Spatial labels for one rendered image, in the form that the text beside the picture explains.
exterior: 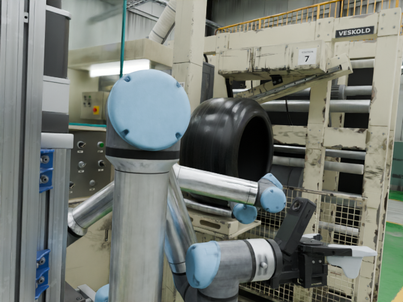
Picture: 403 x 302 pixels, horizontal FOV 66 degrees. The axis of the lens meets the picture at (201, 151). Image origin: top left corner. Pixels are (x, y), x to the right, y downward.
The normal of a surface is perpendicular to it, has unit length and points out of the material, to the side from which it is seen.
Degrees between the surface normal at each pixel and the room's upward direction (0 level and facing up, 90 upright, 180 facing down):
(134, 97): 82
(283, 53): 90
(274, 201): 90
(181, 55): 90
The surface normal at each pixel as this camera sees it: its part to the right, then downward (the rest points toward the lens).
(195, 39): 0.82, 0.09
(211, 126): -0.47, -0.44
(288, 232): -0.80, -0.53
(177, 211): 0.63, -0.04
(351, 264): -0.22, -0.07
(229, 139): 0.17, -0.15
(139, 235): 0.19, 0.07
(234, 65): -0.57, 0.01
